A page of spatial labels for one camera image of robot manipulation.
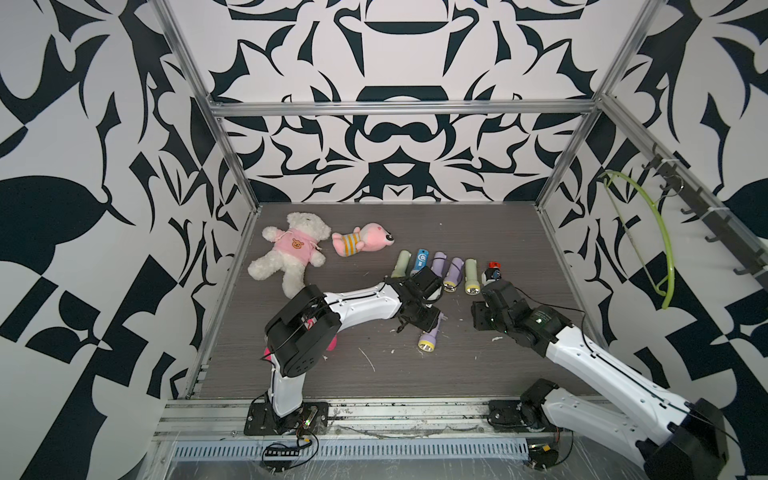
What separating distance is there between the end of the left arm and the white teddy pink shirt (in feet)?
1.25

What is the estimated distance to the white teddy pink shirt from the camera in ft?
3.00

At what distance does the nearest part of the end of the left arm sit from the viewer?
65 cm
